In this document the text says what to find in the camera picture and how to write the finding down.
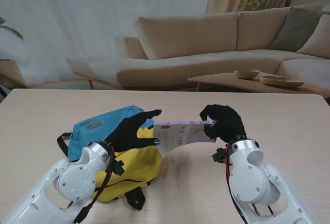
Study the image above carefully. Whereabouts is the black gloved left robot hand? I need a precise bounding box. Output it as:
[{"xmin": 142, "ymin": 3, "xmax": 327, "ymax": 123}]
[{"xmin": 104, "ymin": 109, "xmax": 162, "ymax": 153}]

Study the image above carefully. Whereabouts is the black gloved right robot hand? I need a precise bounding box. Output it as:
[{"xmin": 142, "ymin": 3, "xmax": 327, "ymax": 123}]
[{"xmin": 200, "ymin": 104, "xmax": 247, "ymax": 145}]

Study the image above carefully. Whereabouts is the blue and yellow backpack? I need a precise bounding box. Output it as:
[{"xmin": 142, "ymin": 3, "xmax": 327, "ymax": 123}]
[{"xmin": 56, "ymin": 105, "xmax": 164, "ymax": 211}]

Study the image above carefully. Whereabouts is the purple cover paperback book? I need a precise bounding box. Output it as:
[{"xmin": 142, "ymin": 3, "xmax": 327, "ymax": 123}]
[{"xmin": 154, "ymin": 120, "xmax": 216, "ymax": 158}]

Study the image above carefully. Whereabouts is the low wooden coffee table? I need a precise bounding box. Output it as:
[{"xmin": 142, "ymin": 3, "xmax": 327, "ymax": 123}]
[{"xmin": 187, "ymin": 72, "xmax": 330, "ymax": 98}]

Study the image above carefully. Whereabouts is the small deep wooden bowl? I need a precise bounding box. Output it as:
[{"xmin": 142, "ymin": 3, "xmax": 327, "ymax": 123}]
[{"xmin": 234, "ymin": 69, "xmax": 261, "ymax": 80}]

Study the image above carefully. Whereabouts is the wide shallow wooden bowl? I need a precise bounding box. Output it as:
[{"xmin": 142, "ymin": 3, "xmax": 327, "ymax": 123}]
[{"xmin": 259, "ymin": 76, "xmax": 305, "ymax": 88}]

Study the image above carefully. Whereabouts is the beige sectional sofa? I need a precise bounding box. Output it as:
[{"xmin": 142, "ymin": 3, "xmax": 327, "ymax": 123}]
[{"xmin": 66, "ymin": 4, "xmax": 330, "ymax": 91}]

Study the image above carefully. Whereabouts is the grey sofa cushion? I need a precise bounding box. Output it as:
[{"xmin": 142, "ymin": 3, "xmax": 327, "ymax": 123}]
[{"xmin": 268, "ymin": 7, "xmax": 330, "ymax": 53}]

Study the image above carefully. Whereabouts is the beige sofa cushion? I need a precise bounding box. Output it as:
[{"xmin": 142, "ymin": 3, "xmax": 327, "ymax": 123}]
[{"xmin": 296, "ymin": 13, "xmax": 330, "ymax": 60}]

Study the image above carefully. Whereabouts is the white sheer curtain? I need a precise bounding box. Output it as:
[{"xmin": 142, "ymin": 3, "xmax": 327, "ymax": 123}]
[{"xmin": 0, "ymin": 0, "xmax": 215, "ymax": 88}]

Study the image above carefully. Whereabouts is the beige plant pot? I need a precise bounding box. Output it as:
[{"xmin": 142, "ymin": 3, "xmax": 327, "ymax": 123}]
[{"xmin": 0, "ymin": 59, "xmax": 26, "ymax": 89}]

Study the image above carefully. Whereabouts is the dark green leaf plant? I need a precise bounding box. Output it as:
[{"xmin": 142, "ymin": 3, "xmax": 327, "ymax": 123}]
[{"xmin": 0, "ymin": 0, "xmax": 24, "ymax": 41}]

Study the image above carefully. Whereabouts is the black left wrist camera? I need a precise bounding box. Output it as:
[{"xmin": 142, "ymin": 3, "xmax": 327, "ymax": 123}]
[{"xmin": 112, "ymin": 156, "xmax": 126, "ymax": 176}]

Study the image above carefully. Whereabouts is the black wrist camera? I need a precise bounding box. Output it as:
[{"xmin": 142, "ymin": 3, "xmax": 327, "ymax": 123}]
[
  {"xmin": 209, "ymin": 148, "xmax": 229, "ymax": 165},
  {"xmin": 112, "ymin": 156, "xmax": 126, "ymax": 176}
]

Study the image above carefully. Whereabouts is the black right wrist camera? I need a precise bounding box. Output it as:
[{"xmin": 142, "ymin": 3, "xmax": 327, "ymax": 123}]
[{"xmin": 209, "ymin": 148, "xmax": 229, "ymax": 165}]

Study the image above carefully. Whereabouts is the red black right arm cable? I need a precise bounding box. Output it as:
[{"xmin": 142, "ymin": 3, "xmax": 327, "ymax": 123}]
[{"xmin": 223, "ymin": 143, "xmax": 248, "ymax": 224}]

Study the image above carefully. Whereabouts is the red black arm cable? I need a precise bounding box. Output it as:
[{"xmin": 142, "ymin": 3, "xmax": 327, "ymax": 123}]
[
  {"xmin": 73, "ymin": 145, "xmax": 117, "ymax": 223},
  {"xmin": 223, "ymin": 143, "xmax": 248, "ymax": 224}
]

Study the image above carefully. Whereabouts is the red black left arm cable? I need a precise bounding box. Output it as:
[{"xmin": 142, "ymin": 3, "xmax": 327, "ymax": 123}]
[{"xmin": 73, "ymin": 145, "xmax": 117, "ymax": 223}]

